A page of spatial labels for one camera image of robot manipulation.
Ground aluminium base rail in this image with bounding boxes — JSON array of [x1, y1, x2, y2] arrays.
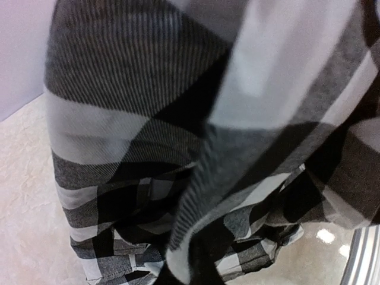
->
[[341, 226, 380, 285]]

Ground black white patterned garment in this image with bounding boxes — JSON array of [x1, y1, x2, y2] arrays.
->
[[45, 1, 379, 284]]

